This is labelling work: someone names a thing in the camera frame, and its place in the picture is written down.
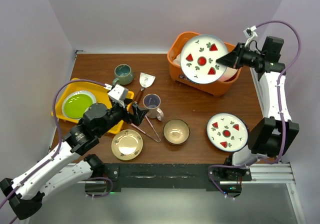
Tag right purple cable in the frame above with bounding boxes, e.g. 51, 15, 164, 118
208, 20, 302, 197

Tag orange plastic bin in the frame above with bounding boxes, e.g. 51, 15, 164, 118
167, 31, 241, 97

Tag pink metal tongs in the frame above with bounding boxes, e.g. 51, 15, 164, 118
129, 115, 162, 143

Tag lavender mug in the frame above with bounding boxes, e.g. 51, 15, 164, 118
143, 94, 164, 121

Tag metal spatula with wooden handle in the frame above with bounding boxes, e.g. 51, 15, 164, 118
133, 72, 156, 103

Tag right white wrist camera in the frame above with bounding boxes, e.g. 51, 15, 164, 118
243, 25, 258, 47

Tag yellow plastic tray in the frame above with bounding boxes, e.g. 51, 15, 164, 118
51, 77, 135, 135

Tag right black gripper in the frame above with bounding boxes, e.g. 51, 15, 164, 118
216, 42, 264, 70

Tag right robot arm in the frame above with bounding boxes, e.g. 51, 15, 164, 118
217, 36, 300, 181

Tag watermelon pattern plate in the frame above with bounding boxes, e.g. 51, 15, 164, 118
180, 34, 229, 84
206, 113, 249, 153

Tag purple cable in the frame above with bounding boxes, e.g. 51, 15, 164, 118
0, 78, 116, 224
208, 20, 302, 197

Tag green plate with grey rim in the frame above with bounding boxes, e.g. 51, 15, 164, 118
61, 90, 96, 120

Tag small cream floral plate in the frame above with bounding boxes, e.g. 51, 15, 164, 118
111, 129, 143, 161

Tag aluminium frame rail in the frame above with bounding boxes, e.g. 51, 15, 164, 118
18, 51, 307, 224

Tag green ceramic mug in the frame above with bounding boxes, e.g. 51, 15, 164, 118
112, 64, 134, 85

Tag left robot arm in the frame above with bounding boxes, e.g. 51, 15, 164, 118
0, 103, 148, 220

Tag cream and pink branch plate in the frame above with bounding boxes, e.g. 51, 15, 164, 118
218, 67, 238, 82

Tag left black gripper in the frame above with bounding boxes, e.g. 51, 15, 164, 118
96, 98, 148, 137

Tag cream bowl with dark rim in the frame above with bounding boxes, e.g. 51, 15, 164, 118
163, 119, 190, 146

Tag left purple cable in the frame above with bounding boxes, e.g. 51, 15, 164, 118
0, 78, 116, 224

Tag white divided plate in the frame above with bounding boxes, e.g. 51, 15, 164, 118
173, 54, 181, 67

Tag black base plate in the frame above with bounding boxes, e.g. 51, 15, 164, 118
74, 163, 251, 200

